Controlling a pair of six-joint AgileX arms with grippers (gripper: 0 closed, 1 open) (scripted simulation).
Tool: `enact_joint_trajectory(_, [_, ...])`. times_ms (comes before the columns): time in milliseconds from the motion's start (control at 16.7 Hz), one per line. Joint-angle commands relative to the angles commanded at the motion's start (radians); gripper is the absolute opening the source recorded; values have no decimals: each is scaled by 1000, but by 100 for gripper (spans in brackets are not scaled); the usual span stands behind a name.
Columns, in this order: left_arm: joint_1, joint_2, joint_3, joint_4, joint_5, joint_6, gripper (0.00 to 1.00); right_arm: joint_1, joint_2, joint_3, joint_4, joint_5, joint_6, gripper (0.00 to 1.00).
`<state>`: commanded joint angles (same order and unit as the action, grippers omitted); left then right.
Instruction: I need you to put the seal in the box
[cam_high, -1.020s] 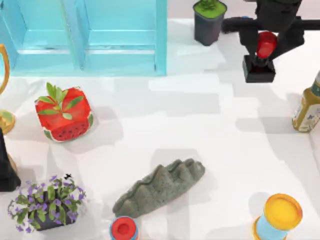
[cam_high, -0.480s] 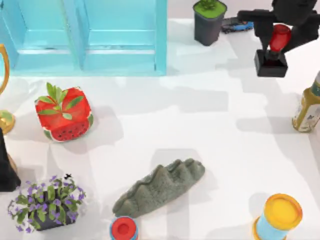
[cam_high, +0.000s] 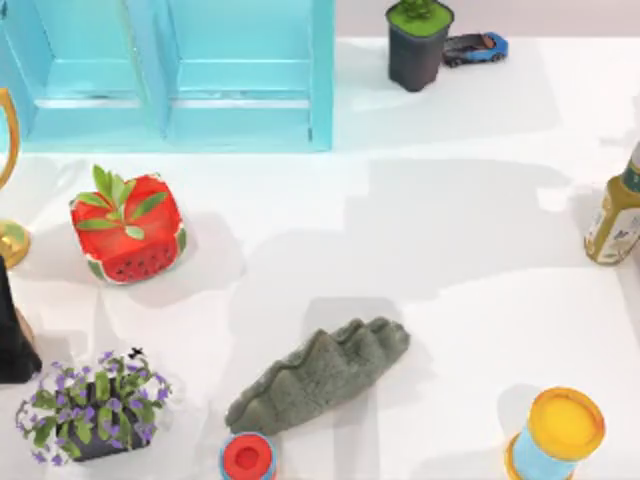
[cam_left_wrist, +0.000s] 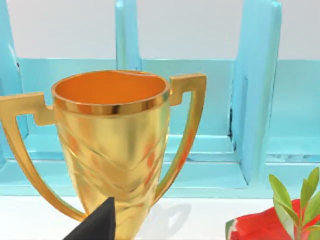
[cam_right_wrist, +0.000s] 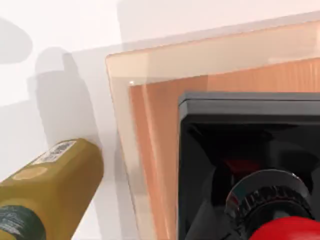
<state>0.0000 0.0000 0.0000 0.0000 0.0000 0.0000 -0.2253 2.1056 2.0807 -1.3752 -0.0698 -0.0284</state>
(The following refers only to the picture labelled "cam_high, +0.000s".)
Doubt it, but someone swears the blue and black toy car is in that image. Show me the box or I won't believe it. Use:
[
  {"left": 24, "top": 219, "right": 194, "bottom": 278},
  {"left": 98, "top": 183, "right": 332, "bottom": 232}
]
[{"left": 441, "top": 31, "right": 510, "bottom": 69}]

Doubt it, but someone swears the olive green bottle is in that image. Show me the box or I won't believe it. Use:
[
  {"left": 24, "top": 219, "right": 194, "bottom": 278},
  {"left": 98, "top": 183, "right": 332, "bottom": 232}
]
[{"left": 583, "top": 140, "right": 640, "bottom": 270}]

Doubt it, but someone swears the grey pot with green plant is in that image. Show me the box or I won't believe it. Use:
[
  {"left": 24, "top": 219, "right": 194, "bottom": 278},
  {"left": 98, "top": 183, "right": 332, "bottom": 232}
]
[{"left": 385, "top": 0, "right": 454, "bottom": 94}]

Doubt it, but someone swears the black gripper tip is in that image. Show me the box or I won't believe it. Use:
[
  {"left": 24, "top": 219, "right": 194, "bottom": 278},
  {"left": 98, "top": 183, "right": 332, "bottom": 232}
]
[{"left": 0, "top": 255, "right": 43, "bottom": 385}]

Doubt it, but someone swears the light blue rack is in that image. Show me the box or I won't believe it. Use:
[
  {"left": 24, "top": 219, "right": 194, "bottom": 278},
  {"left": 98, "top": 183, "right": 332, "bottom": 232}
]
[{"left": 0, "top": 0, "right": 336, "bottom": 154}]

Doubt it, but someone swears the purple flower plant in dark pot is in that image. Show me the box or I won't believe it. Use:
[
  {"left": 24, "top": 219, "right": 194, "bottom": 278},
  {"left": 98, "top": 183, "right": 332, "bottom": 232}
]
[{"left": 15, "top": 346, "right": 174, "bottom": 467}]

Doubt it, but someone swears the watermelon pattern plant pot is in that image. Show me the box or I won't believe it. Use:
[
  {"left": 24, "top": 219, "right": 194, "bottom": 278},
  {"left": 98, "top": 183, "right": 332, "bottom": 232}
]
[{"left": 69, "top": 164, "right": 187, "bottom": 287}]

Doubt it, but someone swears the yellow-lidded blue can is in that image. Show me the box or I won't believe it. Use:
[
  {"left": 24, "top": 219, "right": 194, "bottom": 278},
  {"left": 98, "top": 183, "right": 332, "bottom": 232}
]
[{"left": 504, "top": 385, "right": 608, "bottom": 480}]

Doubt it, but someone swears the red-capped blue bottle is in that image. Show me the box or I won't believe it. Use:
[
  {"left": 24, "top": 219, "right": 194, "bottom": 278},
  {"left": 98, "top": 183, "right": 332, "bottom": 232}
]
[{"left": 218, "top": 431, "right": 279, "bottom": 480}]

